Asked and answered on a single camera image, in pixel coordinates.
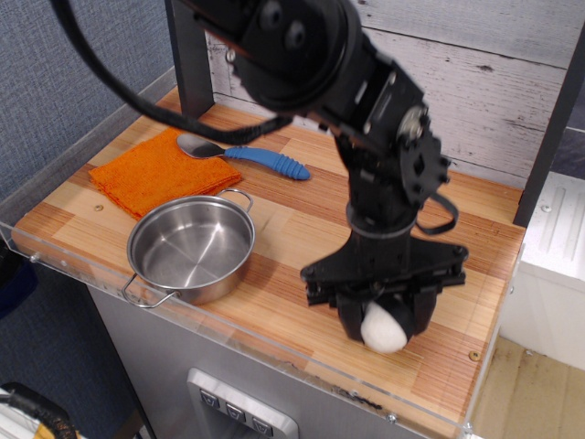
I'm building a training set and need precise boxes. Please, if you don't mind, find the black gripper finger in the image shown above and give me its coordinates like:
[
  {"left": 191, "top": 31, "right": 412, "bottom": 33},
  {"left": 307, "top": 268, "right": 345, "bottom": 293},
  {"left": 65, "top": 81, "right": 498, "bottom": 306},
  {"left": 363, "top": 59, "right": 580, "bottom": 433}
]
[
  {"left": 403, "top": 284, "right": 441, "bottom": 339},
  {"left": 335, "top": 294, "right": 371, "bottom": 344}
]

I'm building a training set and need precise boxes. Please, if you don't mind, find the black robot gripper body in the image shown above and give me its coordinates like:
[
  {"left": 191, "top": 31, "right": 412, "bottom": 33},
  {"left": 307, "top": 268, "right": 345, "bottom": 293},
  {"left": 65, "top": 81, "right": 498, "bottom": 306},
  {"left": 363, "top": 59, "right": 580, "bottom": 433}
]
[{"left": 301, "top": 231, "right": 469, "bottom": 305}]

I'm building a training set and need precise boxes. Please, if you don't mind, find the white plush ball toy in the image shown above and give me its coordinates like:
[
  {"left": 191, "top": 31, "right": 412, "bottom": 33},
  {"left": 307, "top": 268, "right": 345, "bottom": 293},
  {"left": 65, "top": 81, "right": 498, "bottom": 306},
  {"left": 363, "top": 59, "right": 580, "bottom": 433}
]
[{"left": 360, "top": 302, "right": 408, "bottom": 354}]

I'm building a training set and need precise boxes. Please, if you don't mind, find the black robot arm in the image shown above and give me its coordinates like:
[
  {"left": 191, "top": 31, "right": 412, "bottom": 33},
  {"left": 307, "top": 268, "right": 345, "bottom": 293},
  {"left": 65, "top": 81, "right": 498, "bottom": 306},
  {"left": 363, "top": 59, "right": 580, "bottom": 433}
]
[{"left": 188, "top": 1, "right": 468, "bottom": 353}]

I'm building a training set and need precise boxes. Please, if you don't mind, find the white side cabinet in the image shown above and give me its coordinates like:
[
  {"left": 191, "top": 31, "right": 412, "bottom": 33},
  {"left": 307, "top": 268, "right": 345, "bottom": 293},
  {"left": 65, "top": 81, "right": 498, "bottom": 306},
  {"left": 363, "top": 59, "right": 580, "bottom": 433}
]
[{"left": 499, "top": 172, "right": 584, "bottom": 369}]

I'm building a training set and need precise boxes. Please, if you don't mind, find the stainless steel pot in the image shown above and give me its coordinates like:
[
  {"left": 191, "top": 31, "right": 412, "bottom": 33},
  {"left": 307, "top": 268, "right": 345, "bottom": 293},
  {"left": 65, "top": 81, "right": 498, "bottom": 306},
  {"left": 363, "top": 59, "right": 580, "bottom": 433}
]
[{"left": 122, "top": 188, "right": 256, "bottom": 309}]

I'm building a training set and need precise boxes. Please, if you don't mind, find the grey cabinet with buttons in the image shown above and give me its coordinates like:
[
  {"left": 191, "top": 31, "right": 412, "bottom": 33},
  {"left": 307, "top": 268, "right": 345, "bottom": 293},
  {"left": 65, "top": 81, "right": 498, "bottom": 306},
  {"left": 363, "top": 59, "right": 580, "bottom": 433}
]
[{"left": 90, "top": 288, "right": 459, "bottom": 438}]

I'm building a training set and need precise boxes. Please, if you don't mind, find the orange folded cloth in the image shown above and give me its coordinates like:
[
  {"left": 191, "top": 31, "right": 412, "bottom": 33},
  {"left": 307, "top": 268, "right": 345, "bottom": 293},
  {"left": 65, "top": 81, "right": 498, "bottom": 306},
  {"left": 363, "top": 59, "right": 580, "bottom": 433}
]
[{"left": 90, "top": 128, "right": 242, "bottom": 220}]

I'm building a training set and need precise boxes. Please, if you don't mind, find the yellow object at corner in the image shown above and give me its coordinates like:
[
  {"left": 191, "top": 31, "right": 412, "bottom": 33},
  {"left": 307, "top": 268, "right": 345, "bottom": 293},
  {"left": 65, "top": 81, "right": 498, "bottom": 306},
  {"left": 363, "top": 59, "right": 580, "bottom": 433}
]
[{"left": 33, "top": 423, "right": 57, "bottom": 439}]

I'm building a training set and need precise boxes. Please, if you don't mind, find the dark right vertical post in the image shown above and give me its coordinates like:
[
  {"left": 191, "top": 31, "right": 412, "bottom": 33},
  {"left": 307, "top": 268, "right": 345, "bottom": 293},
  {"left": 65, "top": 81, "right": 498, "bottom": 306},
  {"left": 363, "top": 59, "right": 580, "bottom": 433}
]
[{"left": 513, "top": 28, "right": 584, "bottom": 228}]

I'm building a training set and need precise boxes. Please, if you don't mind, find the dark vertical post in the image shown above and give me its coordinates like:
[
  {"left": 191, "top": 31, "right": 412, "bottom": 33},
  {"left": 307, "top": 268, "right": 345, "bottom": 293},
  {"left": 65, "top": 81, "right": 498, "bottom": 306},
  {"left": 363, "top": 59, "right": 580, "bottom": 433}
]
[
  {"left": 165, "top": 0, "right": 215, "bottom": 118},
  {"left": 513, "top": 28, "right": 584, "bottom": 228}
]

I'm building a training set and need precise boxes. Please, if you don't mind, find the blue handled metal spoon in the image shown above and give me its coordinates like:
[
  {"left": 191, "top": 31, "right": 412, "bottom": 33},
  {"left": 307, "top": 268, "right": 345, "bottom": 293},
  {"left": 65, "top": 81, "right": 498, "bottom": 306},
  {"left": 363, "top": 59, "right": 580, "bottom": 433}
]
[{"left": 176, "top": 134, "right": 311, "bottom": 181}]

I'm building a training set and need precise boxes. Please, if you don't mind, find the dark left vertical post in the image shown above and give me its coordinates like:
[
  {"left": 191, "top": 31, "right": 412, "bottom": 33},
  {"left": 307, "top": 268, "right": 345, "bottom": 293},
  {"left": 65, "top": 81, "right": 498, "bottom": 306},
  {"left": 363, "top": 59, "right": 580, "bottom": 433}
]
[{"left": 165, "top": 0, "right": 215, "bottom": 118}]

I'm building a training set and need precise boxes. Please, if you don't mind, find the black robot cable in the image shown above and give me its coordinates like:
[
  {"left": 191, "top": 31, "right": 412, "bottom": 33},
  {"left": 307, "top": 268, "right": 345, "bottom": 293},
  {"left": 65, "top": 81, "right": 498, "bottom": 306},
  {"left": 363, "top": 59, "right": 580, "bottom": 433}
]
[{"left": 49, "top": 0, "right": 293, "bottom": 143}]

